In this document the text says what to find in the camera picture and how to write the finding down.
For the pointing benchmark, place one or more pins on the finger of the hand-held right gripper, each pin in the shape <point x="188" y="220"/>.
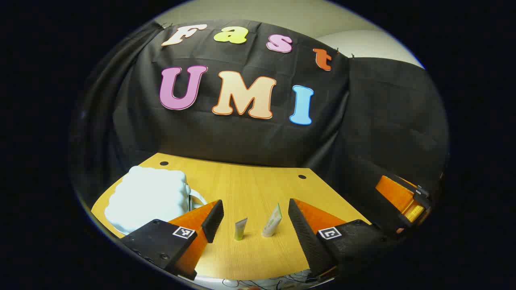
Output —
<point x="395" y="193"/>

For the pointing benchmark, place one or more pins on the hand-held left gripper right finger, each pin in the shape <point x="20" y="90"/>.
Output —
<point x="302" y="233"/>

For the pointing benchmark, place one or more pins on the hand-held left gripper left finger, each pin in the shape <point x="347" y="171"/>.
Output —
<point x="213" y="221"/>

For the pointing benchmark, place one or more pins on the small green skin care tube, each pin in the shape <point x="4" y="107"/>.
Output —
<point x="240" y="229"/>

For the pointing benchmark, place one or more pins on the white green skin care tube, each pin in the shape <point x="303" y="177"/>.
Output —
<point x="272" y="223"/>

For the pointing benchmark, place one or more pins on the white suitcase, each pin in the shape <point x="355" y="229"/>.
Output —
<point x="149" y="197"/>

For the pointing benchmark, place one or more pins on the black backdrop cloth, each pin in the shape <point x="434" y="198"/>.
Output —
<point x="250" y="137"/>

